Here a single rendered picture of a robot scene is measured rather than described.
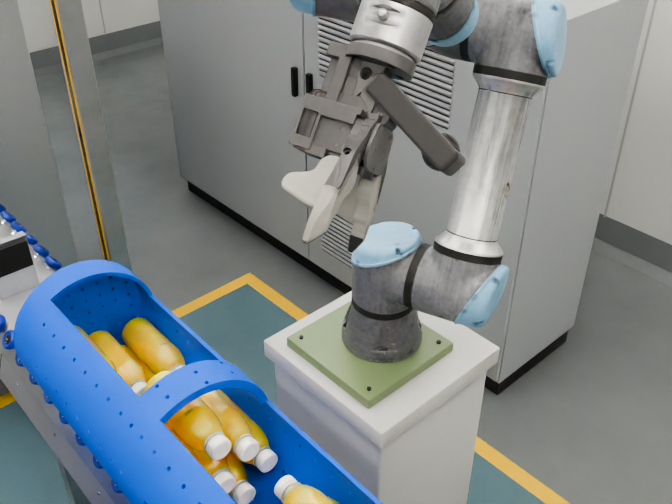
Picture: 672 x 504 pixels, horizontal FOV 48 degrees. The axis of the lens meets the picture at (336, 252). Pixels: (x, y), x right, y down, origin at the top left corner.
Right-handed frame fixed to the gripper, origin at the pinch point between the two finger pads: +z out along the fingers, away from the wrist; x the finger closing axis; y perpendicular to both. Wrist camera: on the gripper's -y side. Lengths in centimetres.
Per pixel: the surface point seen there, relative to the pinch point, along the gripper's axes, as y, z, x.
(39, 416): 74, 60, -69
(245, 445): 18, 38, -46
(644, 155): -31, -74, -294
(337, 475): 3, 37, -49
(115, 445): 36, 44, -36
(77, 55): 109, -20, -88
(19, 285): 104, 40, -88
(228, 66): 147, -49, -230
